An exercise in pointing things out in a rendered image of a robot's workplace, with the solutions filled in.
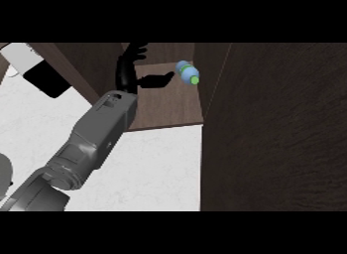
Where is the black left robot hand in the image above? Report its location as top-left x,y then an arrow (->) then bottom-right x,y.
114,42 -> 177,97

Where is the brown wooden cabinet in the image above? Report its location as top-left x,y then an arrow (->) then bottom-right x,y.
28,42 -> 235,133

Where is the blue water bottle green cap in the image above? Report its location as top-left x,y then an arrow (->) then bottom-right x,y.
174,60 -> 202,86

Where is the dark brown cabinet door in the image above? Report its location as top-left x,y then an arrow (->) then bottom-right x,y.
199,42 -> 347,212

